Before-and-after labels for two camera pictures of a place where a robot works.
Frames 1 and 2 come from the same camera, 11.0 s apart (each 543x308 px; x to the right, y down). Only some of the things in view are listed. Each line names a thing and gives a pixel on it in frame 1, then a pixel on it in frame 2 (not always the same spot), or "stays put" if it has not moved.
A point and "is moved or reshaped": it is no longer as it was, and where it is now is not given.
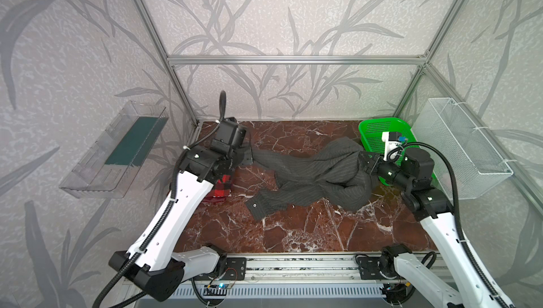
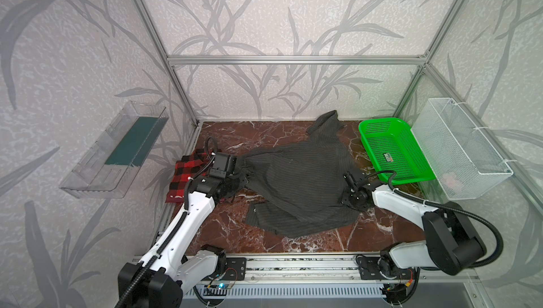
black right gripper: [369, 164] → [348, 189]
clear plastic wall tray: [107, 167] stays put
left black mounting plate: [236, 269] stays put
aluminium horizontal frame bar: [297, 60] stays put
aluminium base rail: [328, 269] stays put
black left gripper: [245, 155] → [237, 181]
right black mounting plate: [369, 268] stays put
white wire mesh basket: [476, 167] stays put
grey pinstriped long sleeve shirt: [337, 175] is moved or reshaped
